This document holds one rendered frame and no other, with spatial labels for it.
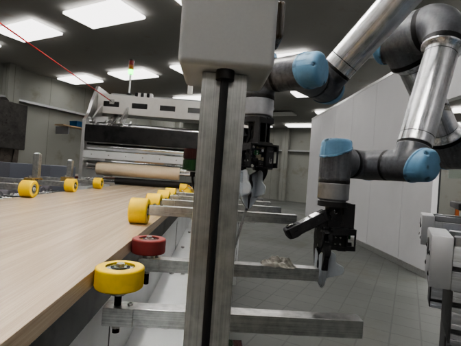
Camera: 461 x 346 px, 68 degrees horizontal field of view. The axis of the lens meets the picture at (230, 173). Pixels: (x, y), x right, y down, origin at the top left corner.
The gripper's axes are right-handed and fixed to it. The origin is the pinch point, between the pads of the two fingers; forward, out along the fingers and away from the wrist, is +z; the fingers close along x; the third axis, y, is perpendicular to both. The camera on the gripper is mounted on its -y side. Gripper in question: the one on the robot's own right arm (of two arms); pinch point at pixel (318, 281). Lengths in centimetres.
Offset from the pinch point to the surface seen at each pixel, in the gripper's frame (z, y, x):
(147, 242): -7.9, -41.5, -3.9
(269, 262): -4.2, -12.7, -0.9
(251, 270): -2.1, -17.0, -1.5
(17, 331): -7, -46, -48
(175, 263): -2.7, -35.0, -1.5
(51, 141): -87, -523, 968
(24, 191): -11, -113, 76
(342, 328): -0.2, -4.1, -26.5
